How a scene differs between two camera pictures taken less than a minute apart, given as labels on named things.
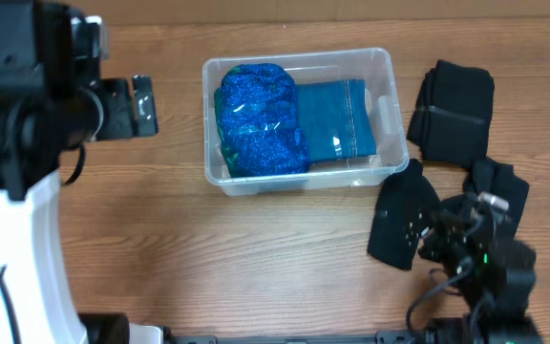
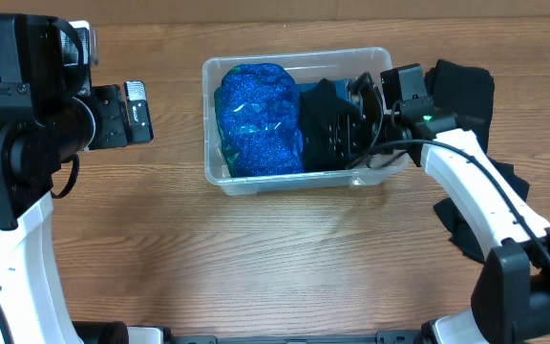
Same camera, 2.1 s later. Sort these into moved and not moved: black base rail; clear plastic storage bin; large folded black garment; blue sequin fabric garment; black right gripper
Moved: black right gripper
Not moved: large folded black garment; black base rail; blue sequin fabric garment; clear plastic storage bin
